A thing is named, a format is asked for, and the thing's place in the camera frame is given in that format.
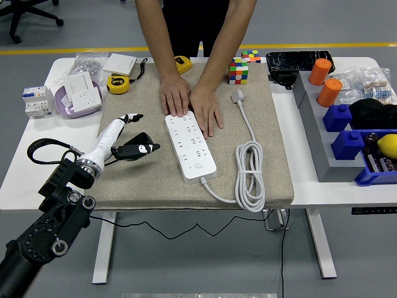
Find black adapter box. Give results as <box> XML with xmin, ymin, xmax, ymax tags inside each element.
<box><xmin>269</xmin><ymin>71</ymin><xmax>297</xmax><ymax>91</ymax></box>

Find round yellow tape measure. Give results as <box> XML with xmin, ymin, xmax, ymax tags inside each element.
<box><xmin>106</xmin><ymin>58</ymin><xmax>149</xmax><ymax>95</ymax></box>

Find grey-brown fabric mat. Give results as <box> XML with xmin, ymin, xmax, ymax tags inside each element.
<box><xmin>87</xmin><ymin>61</ymin><xmax>295</xmax><ymax>212</ymax></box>

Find blue plastic bin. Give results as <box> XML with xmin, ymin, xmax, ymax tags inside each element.
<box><xmin>354</xmin><ymin>129</ymin><xmax>397</xmax><ymax>187</ymax></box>

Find white table leg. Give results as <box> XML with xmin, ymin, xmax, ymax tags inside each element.
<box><xmin>305</xmin><ymin>208</ymin><xmax>338</xmax><ymax>279</ymax></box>
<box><xmin>92</xmin><ymin>211</ymin><xmax>118</xmax><ymax>285</ymax></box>

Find person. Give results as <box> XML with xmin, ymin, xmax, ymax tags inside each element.
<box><xmin>162</xmin><ymin>0</ymin><xmax>232</xmax><ymax>58</ymax></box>

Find white wall socket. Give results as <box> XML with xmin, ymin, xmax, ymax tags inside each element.
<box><xmin>71</xmin><ymin>86</ymin><xmax>103</xmax><ymax>113</ymax></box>

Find clear bag of resistors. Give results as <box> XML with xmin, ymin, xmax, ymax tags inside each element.
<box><xmin>361</xmin><ymin>66</ymin><xmax>393</xmax><ymax>105</ymax></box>

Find person's left hand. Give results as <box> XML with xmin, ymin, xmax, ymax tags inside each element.
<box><xmin>189</xmin><ymin>83</ymin><xmax>224</xmax><ymax>140</ymax></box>

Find black plastic tray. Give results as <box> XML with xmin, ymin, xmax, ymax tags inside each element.
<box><xmin>265</xmin><ymin>50</ymin><xmax>337</xmax><ymax>75</ymax></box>

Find white switch panel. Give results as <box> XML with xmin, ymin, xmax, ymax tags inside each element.
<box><xmin>102</xmin><ymin>53</ymin><xmax>138</xmax><ymax>77</ymax></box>

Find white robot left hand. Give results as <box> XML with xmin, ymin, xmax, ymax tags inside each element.
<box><xmin>81</xmin><ymin>113</ymin><xmax>161</xmax><ymax>167</ymax></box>

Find white wall switch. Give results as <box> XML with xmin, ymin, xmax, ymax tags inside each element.
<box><xmin>63</xmin><ymin>71</ymin><xmax>96</xmax><ymax>100</ymax></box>

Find person's right hand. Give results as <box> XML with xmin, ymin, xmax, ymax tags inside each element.
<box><xmin>159</xmin><ymin>74</ymin><xmax>192</xmax><ymax>118</ymax></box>

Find white circuit breaker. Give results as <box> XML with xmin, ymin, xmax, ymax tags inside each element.
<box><xmin>21</xmin><ymin>86</ymin><xmax>54</xmax><ymax>119</ymax></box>

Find white power strip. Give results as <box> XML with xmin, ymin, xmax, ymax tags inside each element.
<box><xmin>164</xmin><ymin>111</ymin><xmax>218</xmax><ymax>184</ymax></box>

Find yellow lemon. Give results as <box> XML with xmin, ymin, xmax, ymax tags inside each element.
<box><xmin>377</xmin><ymin>133</ymin><xmax>397</xmax><ymax>160</ymax></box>

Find black plug with cord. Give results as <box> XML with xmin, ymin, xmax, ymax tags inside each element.
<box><xmin>122</xmin><ymin>132</ymin><xmax>155</xmax><ymax>147</ymax></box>

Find thin black hanging cable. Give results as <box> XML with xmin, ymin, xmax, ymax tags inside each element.
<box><xmin>89</xmin><ymin>209</ymin><xmax>291</xmax><ymax>298</ymax></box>

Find small puzzle cube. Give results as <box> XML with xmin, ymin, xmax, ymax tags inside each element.
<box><xmin>241</xmin><ymin>49</ymin><xmax>262</xmax><ymax>65</ymax></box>

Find clear bag of screws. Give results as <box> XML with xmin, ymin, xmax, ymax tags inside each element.
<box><xmin>55</xmin><ymin>52</ymin><xmax>109</xmax><ymax>84</ymax></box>

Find grey stepped block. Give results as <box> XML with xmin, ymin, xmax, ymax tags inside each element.
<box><xmin>293</xmin><ymin>70</ymin><xmax>368</xmax><ymax>183</ymax></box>

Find blue block with knob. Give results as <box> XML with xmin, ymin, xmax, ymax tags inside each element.
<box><xmin>331</xmin><ymin>129</ymin><xmax>366</xmax><ymax>161</ymax></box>
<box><xmin>323</xmin><ymin>104</ymin><xmax>354</xmax><ymax>133</ymax></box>

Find black desk controller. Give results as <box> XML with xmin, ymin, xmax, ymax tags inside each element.
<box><xmin>351</xmin><ymin>207</ymin><xmax>397</xmax><ymax>215</ymax></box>

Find metal bracket under table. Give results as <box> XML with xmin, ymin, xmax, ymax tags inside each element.
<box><xmin>262</xmin><ymin>209</ymin><xmax>291</xmax><ymax>232</ymax></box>

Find white power cord with plug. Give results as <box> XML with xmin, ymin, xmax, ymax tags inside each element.
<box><xmin>200</xmin><ymin>89</ymin><xmax>267</xmax><ymax>214</ymax></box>

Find purple bowl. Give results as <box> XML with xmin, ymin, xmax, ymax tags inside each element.
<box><xmin>54</xmin><ymin>81</ymin><xmax>104</xmax><ymax>119</ymax></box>

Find orange cylinder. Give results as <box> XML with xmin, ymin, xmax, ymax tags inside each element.
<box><xmin>308</xmin><ymin>58</ymin><xmax>333</xmax><ymax>86</ymax></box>
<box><xmin>316</xmin><ymin>78</ymin><xmax>343</xmax><ymax>108</ymax></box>

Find clear bag of white parts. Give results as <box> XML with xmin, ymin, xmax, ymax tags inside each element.
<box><xmin>330</xmin><ymin>68</ymin><xmax>364</xmax><ymax>106</ymax></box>

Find large puzzle cube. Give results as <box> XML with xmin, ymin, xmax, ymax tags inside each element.
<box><xmin>228</xmin><ymin>58</ymin><xmax>250</xmax><ymax>86</ymax></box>

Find boxy yellow tape measure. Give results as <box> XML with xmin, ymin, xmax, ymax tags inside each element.
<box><xmin>175</xmin><ymin>55</ymin><xmax>194</xmax><ymax>75</ymax></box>

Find black cloth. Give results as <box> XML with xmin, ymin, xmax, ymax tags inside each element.
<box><xmin>349</xmin><ymin>98</ymin><xmax>397</xmax><ymax>131</ymax></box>

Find black office chair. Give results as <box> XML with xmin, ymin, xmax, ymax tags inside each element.
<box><xmin>0</xmin><ymin>0</ymin><xmax>65</xmax><ymax>44</ymax></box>

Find dark cylinder parts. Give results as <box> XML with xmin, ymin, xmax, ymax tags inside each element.
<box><xmin>365</xmin><ymin>148</ymin><xmax>397</xmax><ymax>173</ymax></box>

